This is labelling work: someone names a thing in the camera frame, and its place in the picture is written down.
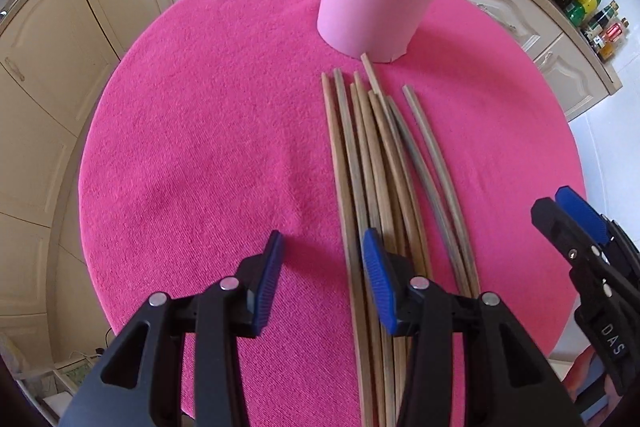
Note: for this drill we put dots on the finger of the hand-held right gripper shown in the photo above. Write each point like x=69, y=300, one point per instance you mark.
x=580, y=209
x=552, y=222

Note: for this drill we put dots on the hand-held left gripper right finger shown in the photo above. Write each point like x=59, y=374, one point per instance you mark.
x=380, y=287

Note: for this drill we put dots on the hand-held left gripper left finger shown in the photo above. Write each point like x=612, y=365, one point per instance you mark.
x=267, y=287

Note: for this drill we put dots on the bunch of wooden chopsticks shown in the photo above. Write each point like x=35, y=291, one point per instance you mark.
x=385, y=207

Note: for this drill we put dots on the person's right hand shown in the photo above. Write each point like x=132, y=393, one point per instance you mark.
x=582, y=372

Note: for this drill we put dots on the pink tablecloth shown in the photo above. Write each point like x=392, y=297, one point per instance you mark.
x=200, y=157

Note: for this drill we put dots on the orange red sauce bottle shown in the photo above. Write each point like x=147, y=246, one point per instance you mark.
x=614, y=39

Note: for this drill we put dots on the soy sauce bottle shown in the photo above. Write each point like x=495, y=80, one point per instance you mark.
x=602, y=19

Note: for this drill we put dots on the yellow green bottle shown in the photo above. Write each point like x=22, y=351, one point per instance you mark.
x=587, y=4

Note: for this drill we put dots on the cream lower kitchen cabinets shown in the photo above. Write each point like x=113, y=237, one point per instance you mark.
x=45, y=57

